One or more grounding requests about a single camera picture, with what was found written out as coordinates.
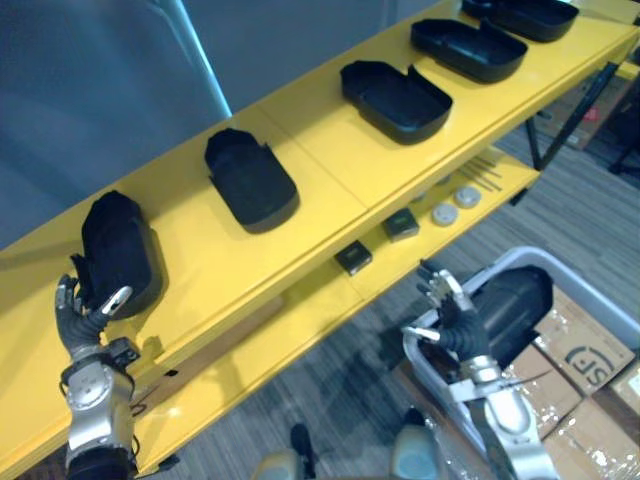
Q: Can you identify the black shelf frame brace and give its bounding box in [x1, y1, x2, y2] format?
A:
[523, 59, 622, 172]

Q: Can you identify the small black square box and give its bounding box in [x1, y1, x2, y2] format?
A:
[334, 240, 374, 276]
[382, 209, 421, 243]

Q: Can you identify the black stand leg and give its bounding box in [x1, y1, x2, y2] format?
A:
[606, 107, 640, 177]

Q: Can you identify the robot left leg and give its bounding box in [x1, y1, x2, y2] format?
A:
[253, 423, 317, 480]

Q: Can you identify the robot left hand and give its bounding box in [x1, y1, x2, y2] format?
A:
[54, 272, 134, 357]

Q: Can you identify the cardboard box wrapped in film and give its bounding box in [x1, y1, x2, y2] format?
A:
[541, 398, 640, 480]

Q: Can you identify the yellow metal shelf unit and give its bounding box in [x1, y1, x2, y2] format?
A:
[0, 0, 640, 476]

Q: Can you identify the robot right leg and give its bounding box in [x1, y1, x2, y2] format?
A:
[388, 408, 437, 480]

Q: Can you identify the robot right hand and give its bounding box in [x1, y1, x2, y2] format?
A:
[402, 259, 494, 362]

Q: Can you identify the black plastic housing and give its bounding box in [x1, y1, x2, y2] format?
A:
[203, 128, 301, 235]
[339, 60, 454, 147]
[410, 18, 530, 85]
[461, 0, 581, 44]
[71, 191, 164, 320]
[468, 265, 555, 370]

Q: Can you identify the grey plastic crate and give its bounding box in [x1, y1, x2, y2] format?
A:
[402, 245, 640, 480]

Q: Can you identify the robot leg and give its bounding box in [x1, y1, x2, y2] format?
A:
[388, 408, 437, 480]
[253, 423, 317, 480]

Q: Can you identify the cardboard box with SF print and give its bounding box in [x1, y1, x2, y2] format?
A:
[529, 288, 638, 399]

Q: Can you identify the round white disc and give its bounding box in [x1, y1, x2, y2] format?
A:
[430, 201, 460, 228]
[453, 185, 483, 210]

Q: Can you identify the bundle of thin metal rods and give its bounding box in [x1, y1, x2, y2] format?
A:
[456, 158, 504, 194]

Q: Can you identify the cardboard box with red print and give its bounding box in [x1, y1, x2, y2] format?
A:
[535, 63, 640, 151]

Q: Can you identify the plain cardboard box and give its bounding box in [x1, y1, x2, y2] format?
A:
[499, 343, 587, 437]

